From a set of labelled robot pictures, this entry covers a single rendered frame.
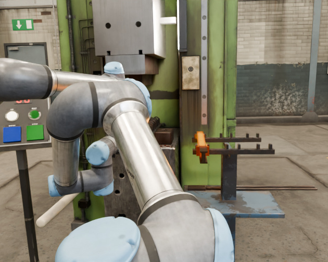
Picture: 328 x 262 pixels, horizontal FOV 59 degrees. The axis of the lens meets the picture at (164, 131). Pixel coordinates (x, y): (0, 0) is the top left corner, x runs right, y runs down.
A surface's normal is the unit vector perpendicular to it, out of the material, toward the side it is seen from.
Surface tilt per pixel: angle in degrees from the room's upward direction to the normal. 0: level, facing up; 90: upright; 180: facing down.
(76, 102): 76
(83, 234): 8
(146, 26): 90
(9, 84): 99
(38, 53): 90
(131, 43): 90
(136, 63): 90
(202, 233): 36
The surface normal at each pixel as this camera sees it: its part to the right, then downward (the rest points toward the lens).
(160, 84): -0.14, 0.19
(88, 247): -0.14, -0.96
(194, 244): 0.26, -0.58
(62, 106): -0.36, -0.05
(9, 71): 0.19, -0.25
